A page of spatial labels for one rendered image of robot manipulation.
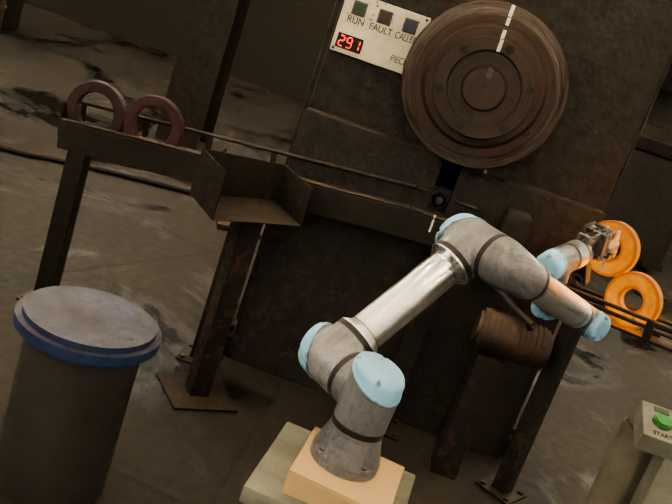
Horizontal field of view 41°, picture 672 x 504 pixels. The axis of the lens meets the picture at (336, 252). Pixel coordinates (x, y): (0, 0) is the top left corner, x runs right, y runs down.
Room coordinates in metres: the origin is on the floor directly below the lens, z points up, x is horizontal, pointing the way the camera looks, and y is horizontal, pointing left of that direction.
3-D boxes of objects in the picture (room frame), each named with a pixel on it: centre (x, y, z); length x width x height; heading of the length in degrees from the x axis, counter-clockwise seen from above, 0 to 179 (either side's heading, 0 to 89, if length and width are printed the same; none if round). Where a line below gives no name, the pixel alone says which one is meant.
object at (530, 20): (2.65, -0.24, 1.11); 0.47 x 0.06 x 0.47; 87
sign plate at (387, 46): (2.77, 0.09, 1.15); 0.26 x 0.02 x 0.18; 87
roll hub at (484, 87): (2.55, -0.24, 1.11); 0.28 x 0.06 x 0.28; 87
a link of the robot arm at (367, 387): (1.71, -0.16, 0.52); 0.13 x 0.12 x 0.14; 44
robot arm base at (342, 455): (1.71, -0.16, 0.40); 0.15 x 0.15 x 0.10
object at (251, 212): (2.42, 0.28, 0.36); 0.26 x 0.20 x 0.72; 122
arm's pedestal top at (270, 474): (1.71, -0.16, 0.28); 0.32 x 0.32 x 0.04; 82
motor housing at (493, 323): (2.49, -0.57, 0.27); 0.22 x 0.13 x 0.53; 87
